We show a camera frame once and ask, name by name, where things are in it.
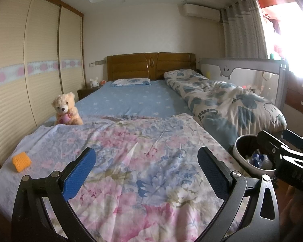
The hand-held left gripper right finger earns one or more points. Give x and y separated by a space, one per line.
212 172

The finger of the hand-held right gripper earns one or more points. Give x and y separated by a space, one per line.
296 140
271 143

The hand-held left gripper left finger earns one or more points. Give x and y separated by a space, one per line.
77 174

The blue and white wrapper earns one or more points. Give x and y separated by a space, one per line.
257 159

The white bin with black inside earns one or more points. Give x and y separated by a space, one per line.
242 162

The wooden dresser with drawers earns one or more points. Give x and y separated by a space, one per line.
301 93

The pink floral blanket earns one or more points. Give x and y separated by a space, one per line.
131 161

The orange mesh sponge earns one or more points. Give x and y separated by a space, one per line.
22 162

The white quilt with blue print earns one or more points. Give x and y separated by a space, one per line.
224 105

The beige teddy bear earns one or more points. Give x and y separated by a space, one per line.
65 108

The dark wooden nightstand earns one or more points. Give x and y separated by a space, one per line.
87 93

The blue bed sheet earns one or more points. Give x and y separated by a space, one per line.
131 100

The white rabbit toy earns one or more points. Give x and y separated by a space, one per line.
94 82

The cream sliding door wardrobe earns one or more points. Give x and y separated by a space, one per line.
20 85

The blue patterned pillow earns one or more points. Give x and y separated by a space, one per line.
131 82

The grey patterned curtain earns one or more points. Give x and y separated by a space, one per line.
243 27

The wooden headboard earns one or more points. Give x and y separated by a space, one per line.
133 65

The white air conditioner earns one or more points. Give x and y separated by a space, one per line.
202 12

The grey bed guard rail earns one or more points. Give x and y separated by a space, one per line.
245 66

